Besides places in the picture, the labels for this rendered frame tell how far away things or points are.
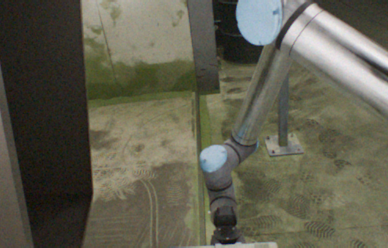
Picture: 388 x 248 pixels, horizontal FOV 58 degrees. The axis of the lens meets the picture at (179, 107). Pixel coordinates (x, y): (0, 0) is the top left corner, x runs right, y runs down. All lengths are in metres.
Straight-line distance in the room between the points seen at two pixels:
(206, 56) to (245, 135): 1.66
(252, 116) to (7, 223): 0.73
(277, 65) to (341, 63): 0.29
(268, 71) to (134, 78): 1.97
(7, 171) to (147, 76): 2.33
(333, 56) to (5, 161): 0.57
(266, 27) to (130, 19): 2.03
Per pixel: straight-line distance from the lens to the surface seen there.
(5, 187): 0.58
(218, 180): 1.14
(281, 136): 2.17
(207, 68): 2.77
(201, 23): 2.66
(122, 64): 2.81
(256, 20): 0.74
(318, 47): 0.70
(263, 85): 1.00
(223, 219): 1.03
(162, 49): 2.72
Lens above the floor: 1.31
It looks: 28 degrees down
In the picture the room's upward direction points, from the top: 9 degrees counter-clockwise
